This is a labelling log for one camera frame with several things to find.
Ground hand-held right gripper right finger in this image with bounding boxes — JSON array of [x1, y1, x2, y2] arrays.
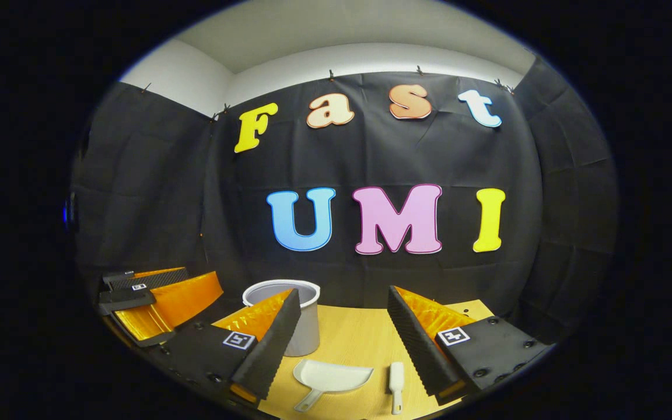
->
[[387, 285, 554, 407]]

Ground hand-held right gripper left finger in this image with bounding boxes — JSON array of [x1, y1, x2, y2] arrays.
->
[[158, 287, 302, 405]]

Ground small white broom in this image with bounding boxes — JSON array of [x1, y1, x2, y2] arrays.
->
[[388, 362, 405, 415]]

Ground white garbage bin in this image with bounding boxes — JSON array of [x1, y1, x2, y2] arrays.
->
[[242, 279, 321, 358]]

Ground white dustpan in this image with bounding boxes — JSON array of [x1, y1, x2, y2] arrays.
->
[[293, 358, 375, 414]]

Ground black backdrop cloth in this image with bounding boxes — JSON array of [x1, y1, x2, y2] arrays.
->
[[71, 55, 620, 345]]

